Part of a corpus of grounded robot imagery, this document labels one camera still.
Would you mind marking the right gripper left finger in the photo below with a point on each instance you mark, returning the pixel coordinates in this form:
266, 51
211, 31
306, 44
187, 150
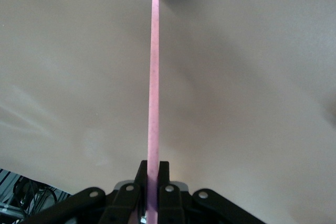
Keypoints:
123, 203

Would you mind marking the pink chopstick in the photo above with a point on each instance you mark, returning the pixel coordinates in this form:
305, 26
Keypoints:
153, 77

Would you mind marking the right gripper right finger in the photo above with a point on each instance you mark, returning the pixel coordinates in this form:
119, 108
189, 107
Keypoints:
173, 203

